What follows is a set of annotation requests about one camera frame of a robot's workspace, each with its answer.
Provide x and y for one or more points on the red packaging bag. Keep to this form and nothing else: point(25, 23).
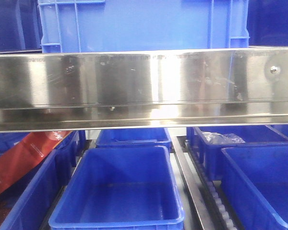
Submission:
point(26, 155)

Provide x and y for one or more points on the blue right rear bin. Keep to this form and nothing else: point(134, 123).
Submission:
point(211, 156)

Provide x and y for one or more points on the blue centre rear bin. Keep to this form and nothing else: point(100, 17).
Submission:
point(133, 137)

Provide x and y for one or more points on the large blue upper crate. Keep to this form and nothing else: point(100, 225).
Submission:
point(71, 26)

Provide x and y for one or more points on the blue left front bin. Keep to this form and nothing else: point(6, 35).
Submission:
point(25, 204)

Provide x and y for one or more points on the white roller track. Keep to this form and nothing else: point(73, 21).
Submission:
point(221, 212)

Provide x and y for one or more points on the dark blue upper left crate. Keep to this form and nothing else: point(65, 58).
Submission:
point(20, 26)

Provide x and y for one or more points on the blue bin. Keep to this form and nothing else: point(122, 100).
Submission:
point(255, 182)
point(211, 156)
point(121, 189)
point(25, 204)
point(133, 137)

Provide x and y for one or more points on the dark blue upper right crate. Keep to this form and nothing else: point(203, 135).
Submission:
point(267, 22)

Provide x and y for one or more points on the steel shelf divider rail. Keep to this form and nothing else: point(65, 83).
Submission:
point(197, 216)

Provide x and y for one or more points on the blue centre front bin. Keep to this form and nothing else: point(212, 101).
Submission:
point(121, 189)

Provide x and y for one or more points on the crumpled clear plastic bag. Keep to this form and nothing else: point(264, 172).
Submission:
point(217, 138)

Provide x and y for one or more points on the blue right front bin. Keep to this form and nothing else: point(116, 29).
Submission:
point(255, 182)

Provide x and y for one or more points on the dark blue crate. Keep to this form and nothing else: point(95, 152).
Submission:
point(20, 26)
point(267, 22)

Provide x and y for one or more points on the stainless steel shelf rail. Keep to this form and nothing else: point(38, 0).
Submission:
point(166, 88)

